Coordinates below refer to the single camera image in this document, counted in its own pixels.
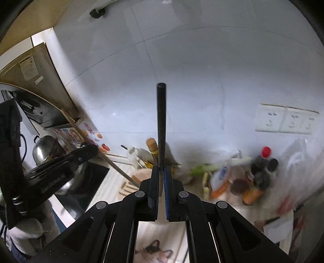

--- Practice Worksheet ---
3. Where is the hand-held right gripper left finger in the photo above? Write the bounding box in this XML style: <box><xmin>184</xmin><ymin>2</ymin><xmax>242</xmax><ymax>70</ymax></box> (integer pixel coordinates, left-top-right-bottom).
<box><xmin>30</xmin><ymin>165</ymin><xmax>160</xmax><ymax>263</ymax></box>

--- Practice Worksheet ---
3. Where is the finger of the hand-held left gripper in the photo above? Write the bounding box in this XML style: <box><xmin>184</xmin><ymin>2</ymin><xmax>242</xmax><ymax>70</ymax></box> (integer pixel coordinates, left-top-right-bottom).
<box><xmin>23</xmin><ymin>144</ymin><xmax>100</xmax><ymax>180</ymax></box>
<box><xmin>27</xmin><ymin>165</ymin><xmax>78</xmax><ymax>201</ymax></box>

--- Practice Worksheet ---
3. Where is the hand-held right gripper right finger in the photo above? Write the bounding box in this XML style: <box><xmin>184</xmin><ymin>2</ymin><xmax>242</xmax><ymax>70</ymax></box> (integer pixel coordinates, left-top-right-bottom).
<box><xmin>163</xmin><ymin>165</ymin><xmax>296</xmax><ymax>263</ymax></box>

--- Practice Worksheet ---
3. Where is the beige utensil holder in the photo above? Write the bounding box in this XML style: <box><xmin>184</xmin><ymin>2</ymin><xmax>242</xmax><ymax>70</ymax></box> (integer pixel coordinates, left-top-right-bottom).
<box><xmin>131</xmin><ymin>167</ymin><xmax>153</xmax><ymax>189</ymax></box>

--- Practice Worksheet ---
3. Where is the long wooden spatula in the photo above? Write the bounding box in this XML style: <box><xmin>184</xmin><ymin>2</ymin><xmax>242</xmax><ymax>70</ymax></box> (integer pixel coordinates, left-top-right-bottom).
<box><xmin>61</xmin><ymin>109</ymin><xmax>141</xmax><ymax>188</ymax></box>

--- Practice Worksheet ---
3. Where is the black utensil handle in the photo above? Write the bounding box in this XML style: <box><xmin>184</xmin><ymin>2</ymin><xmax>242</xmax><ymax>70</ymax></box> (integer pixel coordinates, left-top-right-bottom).
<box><xmin>156</xmin><ymin>83</ymin><xmax>167</xmax><ymax>197</ymax></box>

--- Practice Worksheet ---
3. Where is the person's left forearm grey sleeve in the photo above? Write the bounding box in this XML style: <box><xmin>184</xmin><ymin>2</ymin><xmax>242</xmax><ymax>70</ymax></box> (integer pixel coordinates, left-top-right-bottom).
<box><xmin>4</xmin><ymin>198</ymin><xmax>62</xmax><ymax>261</ymax></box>

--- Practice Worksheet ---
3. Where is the steel pot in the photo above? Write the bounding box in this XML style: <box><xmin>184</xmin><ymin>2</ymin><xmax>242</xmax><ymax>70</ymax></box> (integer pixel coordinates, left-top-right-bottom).
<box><xmin>59</xmin><ymin>163</ymin><xmax>88</xmax><ymax>194</ymax></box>

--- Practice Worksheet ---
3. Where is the steel kettle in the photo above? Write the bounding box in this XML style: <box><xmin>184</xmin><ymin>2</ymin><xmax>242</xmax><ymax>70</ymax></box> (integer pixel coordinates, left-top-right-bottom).
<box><xmin>32</xmin><ymin>135</ymin><xmax>65</xmax><ymax>166</ymax></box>

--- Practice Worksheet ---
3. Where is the wooden rack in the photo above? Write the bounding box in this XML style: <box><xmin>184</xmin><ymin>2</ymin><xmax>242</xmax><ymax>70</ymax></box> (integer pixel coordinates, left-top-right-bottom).
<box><xmin>118</xmin><ymin>180</ymin><xmax>140</xmax><ymax>198</ymax></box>

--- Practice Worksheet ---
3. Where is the black induction cooktop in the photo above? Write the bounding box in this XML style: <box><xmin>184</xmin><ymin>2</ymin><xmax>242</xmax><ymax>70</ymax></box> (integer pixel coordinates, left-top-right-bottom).
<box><xmin>52</xmin><ymin>162</ymin><xmax>110</xmax><ymax>220</ymax></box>

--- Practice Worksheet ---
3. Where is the cat print cloth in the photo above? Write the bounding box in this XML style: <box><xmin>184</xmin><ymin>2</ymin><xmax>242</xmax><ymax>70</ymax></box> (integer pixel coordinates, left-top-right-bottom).
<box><xmin>134</xmin><ymin>221</ymin><xmax>189</xmax><ymax>263</ymax></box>

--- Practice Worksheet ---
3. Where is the range hood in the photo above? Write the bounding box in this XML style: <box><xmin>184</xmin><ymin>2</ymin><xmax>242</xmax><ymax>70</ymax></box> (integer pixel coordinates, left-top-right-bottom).
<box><xmin>0</xmin><ymin>42</ymin><xmax>84</xmax><ymax>122</ymax></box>
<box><xmin>0</xmin><ymin>83</ymin><xmax>74</xmax><ymax>130</ymax></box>

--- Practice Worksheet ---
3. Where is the green leek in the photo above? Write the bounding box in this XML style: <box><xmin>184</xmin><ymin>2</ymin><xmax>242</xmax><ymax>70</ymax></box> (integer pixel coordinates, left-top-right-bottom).
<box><xmin>190</xmin><ymin>156</ymin><xmax>254</xmax><ymax>177</ymax></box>

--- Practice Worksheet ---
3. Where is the white bottle blue label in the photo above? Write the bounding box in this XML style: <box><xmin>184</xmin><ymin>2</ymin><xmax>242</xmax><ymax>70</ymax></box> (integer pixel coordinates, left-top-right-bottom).
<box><xmin>210</xmin><ymin>164</ymin><xmax>234</xmax><ymax>198</ymax></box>

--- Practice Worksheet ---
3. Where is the dark lid jar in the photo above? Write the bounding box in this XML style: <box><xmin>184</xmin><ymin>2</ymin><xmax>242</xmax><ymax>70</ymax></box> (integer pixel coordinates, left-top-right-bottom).
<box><xmin>231</xmin><ymin>178</ymin><xmax>248</xmax><ymax>196</ymax></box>

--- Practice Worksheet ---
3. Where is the orange jar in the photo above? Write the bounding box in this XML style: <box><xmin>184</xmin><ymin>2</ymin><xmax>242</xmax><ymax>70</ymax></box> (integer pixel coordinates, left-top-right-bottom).
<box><xmin>242</xmin><ymin>187</ymin><xmax>265</xmax><ymax>206</ymax></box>

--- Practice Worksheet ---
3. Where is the dark cap sauce bottle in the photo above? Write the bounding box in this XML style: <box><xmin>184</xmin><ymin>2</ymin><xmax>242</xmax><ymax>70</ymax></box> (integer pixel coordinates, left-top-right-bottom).
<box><xmin>250</xmin><ymin>155</ymin><xmax>270</xmax><ymax>188</ymax></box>
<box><xmin>266</xmin><ymin>158</ymin><xmax>279</xmax><ymax>188</ymax></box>

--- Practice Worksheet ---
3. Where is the white paper sheet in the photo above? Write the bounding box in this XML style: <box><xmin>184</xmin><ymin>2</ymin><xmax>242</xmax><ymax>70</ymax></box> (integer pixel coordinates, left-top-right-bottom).
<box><xmin>263</xmin><ymin>216</ymin><xmax>294</xmax><ymax>244</ymax></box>

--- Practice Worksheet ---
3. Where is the white plastic bag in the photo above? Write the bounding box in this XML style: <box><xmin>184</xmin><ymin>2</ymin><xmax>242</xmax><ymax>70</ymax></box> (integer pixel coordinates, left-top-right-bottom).
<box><xmin>276</xmin><ymin>138</ymin><xmax>324</xmax><ymax>216</ymax></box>

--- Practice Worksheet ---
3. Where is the black cable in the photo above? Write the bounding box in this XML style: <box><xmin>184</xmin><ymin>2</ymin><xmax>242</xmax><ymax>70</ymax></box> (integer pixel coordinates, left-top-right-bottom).
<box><xmin>19</xmin><ymin>134</ymin><xmax>28</xmax><ymax>163</ymax></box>

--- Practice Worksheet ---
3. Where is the colourful wall sticker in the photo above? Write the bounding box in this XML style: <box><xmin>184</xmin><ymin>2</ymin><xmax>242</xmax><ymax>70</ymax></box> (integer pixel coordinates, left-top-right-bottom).
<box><xmin>54</xmin><ymin>126</ymin><xmax>85</xmax><ymax>148</ymax></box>

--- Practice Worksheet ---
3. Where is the white wall socket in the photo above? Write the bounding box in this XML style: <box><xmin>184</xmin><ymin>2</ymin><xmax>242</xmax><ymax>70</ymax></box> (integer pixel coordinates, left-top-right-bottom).
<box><xmin>255</xmin><ymin>103</ymin><xmax>287</xmax><ymax>133</ymax></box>
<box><xmin>297</xmin><ymin>110</ymin><xmax>320</xmax><ymax>135</ymax></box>
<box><xmin>278</xmin><ymin>107</ymin><xmax>307</xmax><ymax>134</ymax></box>

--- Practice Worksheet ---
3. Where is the black wall hook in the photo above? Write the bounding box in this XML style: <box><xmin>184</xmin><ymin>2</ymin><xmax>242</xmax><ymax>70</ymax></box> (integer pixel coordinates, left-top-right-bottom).
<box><xmin>89</xmin><ymin>8</ymin><xmax>106</xmax><ymax>19</ymax></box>

